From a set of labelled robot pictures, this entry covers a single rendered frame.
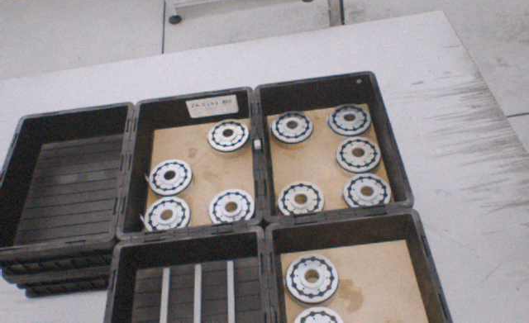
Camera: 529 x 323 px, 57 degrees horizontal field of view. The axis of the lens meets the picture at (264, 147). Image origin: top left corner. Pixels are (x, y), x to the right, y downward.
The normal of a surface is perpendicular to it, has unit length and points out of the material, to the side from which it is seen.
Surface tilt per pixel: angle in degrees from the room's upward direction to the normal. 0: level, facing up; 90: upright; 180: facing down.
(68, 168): 0
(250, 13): 0
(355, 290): 0
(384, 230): 90
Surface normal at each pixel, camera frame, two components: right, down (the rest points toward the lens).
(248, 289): -0.11, -0.63
